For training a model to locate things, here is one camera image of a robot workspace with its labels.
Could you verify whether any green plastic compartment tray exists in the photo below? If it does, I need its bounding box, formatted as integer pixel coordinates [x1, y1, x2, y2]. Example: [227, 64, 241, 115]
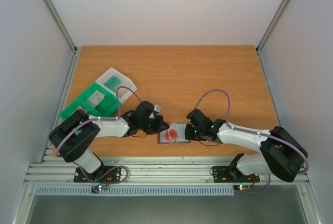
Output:
[59, 82, 118, 120]

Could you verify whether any left aluminium corner post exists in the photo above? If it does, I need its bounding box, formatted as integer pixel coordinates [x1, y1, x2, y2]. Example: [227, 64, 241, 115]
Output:
[30, 0, 79, 55]

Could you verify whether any controller board with leds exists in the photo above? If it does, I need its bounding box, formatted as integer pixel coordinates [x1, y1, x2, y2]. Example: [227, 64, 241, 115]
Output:
[91, 185, 107, 193]
[234, 184, 254, 191]

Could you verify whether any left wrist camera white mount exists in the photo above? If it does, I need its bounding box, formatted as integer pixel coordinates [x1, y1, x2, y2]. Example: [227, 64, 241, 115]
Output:
[154, 104, 161, 113]

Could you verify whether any grey slotted cable duct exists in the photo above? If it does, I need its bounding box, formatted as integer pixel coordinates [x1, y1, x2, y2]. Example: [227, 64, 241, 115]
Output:
[35, 185, 234, 196]

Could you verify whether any red spotted card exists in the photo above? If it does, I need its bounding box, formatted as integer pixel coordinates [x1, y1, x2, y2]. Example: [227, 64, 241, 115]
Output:
[160, 122, 178, 143]

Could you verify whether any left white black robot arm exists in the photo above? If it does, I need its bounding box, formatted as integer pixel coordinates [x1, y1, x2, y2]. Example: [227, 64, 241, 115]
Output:
[49, 101, 170, 181]

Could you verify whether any white patterned credit card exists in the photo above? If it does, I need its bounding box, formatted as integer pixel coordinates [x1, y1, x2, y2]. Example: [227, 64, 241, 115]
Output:
[86, 90, 105, 107]

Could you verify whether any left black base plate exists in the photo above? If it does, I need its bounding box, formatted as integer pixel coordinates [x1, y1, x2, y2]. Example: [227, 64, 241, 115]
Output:
[73, 166, 122, 183]

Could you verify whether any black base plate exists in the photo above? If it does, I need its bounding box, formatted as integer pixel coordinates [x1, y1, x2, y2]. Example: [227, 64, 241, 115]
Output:
[209, 166, 260, 183]
[73, 166, 122, 183]

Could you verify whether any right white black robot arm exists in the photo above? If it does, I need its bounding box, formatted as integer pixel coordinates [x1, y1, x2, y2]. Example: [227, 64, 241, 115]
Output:
[185, 109, 309, 182]

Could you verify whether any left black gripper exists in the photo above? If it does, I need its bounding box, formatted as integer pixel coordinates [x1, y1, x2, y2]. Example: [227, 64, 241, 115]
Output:
[139, 115, 169, 135]

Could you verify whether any white translucent plastic bin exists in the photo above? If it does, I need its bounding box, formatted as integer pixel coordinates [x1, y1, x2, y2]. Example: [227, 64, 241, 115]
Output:
[93, 68, 137, 102]

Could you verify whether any teal card in bin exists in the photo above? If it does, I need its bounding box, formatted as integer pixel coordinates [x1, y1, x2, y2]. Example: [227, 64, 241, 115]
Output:
[104, 76, 121, 90]

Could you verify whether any aluminium frame rail front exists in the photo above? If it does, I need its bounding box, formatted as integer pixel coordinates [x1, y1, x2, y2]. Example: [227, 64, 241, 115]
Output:
[23, 156, 310, 185]

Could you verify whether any left controller board with leds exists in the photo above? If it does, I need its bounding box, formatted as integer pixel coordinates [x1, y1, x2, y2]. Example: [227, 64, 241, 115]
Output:
[91, 185, 107, 193]

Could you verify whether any aluminium corner post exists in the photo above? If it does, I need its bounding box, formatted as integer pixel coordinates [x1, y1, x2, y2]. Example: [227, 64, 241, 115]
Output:
[30, 0, 79, 55]
[255, 0, 306, 55]

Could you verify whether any right controller board with leds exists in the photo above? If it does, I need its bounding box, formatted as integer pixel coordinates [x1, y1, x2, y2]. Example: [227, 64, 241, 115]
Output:
[234, 184, 254, 191]

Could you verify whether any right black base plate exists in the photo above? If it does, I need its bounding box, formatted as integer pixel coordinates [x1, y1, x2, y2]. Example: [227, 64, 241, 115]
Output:
[209, 166, 260, 183]

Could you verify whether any right aluminium corner post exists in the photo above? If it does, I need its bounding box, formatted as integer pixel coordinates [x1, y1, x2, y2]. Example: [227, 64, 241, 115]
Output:
[255, 0, 306, 55]

